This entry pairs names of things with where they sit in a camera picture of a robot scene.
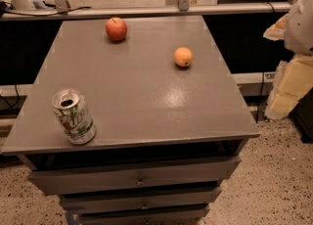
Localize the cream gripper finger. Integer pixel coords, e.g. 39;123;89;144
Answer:
263;14;289;41
265;55;313;119

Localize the orange fruit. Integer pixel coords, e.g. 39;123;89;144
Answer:
173;47;193;68

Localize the white 7up can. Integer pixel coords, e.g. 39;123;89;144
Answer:
52;88;96;145

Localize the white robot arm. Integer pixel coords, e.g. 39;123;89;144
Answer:
263;0;313;119

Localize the top grey drawer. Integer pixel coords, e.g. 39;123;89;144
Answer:
29;156;241;195

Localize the grey drawer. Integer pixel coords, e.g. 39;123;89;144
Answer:
80;204;209;225
29;156;241;195
61;186;221;214

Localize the grey drawer cabinet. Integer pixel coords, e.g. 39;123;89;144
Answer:
0;15;261;225

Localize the middle grey drawer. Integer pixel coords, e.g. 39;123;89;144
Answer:
61;186;221;214

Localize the red apple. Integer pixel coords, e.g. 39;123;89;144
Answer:
106;18;128;41

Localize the bottom grey drawer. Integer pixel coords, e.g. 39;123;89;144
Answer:
80;204;209;225

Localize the metal rail frame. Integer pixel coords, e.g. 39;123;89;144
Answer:
1;0;296;21

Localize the black cable on rail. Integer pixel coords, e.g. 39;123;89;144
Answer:
4;5;92;17

